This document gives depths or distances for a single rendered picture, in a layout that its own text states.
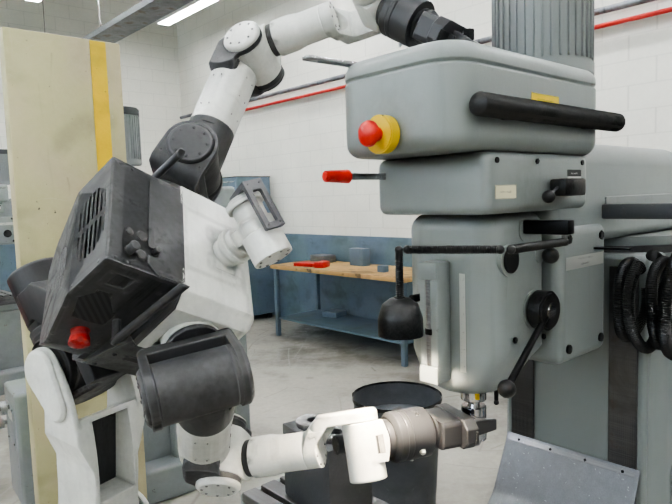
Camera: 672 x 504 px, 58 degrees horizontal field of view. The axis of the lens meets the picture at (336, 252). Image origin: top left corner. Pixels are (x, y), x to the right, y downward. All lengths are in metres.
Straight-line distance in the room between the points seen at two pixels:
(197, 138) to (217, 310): 0.32
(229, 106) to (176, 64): 9.97
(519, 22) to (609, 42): 4.45
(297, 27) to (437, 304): 0.61
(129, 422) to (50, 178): 1.37
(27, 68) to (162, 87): 8.50
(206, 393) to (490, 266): 0.50
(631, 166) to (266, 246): 0.85
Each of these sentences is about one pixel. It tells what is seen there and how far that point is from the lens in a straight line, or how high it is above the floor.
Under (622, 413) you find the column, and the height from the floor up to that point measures 1.18.
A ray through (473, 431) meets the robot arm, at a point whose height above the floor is 1.25.
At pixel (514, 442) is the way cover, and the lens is 1.63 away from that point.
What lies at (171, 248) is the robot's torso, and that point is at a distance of 0.94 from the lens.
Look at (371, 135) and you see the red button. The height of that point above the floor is 1.76.
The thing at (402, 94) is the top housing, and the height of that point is 1.82.
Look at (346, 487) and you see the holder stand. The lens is 1.50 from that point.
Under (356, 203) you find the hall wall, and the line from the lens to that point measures 7.41.
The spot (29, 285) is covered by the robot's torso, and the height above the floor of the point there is 1.52.
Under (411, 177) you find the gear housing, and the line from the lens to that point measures 1.06.
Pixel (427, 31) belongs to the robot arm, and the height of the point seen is 1.95.
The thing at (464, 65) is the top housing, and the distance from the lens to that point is 0.93.
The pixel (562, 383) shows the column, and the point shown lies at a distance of 1.53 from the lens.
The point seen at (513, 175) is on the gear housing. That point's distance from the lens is 1.02.
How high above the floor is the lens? 1.66
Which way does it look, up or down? 5 degrees down
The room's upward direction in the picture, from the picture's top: 2 degrees counter-clockwise
